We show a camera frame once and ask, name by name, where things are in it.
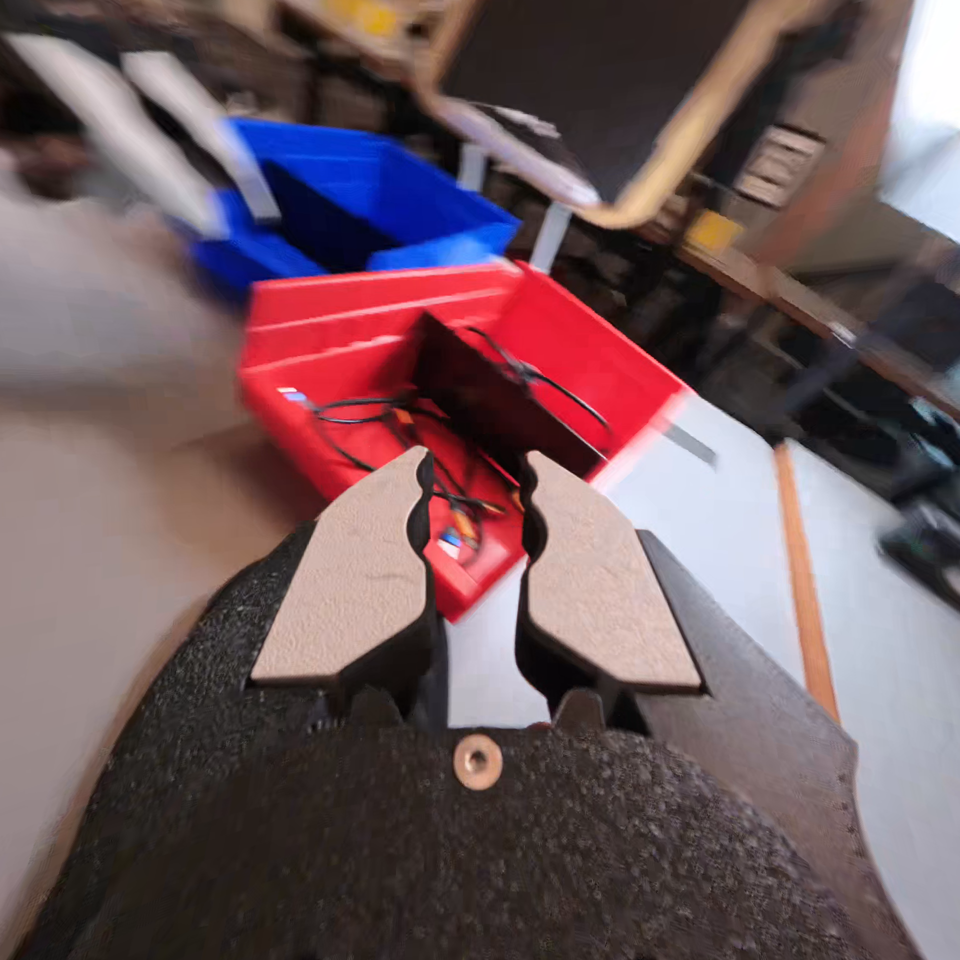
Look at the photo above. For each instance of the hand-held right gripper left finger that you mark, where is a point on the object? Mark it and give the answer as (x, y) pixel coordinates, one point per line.
(352, 592)

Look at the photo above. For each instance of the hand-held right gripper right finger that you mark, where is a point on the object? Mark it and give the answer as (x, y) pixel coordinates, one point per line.
(600, 600)

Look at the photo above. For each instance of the dark-legged wooden table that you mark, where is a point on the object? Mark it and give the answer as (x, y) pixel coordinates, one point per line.
(825, 307)

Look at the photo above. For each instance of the red plastic bin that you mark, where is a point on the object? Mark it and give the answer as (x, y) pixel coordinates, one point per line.
(337, 315)

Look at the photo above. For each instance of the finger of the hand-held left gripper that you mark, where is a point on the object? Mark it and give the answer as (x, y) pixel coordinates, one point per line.
(120, 127)
(202, 135)

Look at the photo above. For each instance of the blue plastic bin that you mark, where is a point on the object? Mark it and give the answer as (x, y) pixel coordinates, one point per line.
(420, 187)

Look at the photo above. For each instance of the yellow box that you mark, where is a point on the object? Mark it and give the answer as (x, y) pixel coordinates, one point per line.
(712, 229)

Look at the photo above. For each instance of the black board with wooden edge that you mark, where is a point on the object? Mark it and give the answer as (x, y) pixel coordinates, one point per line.
(600, 75)

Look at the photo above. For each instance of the white board stand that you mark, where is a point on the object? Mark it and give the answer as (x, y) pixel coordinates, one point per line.
(551, 232)

